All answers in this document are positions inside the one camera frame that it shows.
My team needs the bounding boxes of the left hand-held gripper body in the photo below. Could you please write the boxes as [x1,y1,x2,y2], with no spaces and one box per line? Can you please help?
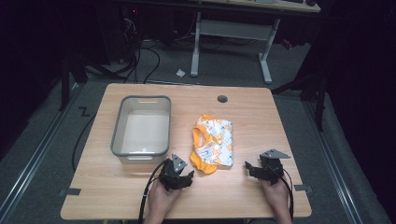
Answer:
[158,152,189,191]

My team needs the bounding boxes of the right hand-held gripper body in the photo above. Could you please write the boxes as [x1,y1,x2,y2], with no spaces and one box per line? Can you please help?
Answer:
[255,148,291,186]

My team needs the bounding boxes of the orange patterned baby garment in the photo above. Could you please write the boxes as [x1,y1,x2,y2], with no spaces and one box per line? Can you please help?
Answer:
[190,113,234,175]

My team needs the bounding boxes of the grey plastic bin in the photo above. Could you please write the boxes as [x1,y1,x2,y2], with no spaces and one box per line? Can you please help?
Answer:
[109,94,173,165]

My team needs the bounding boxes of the person's left hand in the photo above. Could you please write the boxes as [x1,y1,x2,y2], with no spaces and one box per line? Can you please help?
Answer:
[147,179,183,222]

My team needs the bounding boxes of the person's right hand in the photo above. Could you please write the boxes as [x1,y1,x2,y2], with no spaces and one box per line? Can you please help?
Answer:
[259,176,291,220]

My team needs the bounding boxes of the dark metal stand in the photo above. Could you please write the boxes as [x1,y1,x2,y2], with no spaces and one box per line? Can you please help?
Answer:
[58,52,89,112]
[271,46,332,133]

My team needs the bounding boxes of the white-legged desk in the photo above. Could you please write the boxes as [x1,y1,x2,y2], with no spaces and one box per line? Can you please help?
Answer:
[190,0,322,85]

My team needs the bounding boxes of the black cable beside table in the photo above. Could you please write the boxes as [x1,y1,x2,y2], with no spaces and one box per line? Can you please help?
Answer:
[71,112,98,173]

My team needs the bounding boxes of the black floor cables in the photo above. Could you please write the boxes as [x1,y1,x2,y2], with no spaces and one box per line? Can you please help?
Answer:
[85,15,162,85]

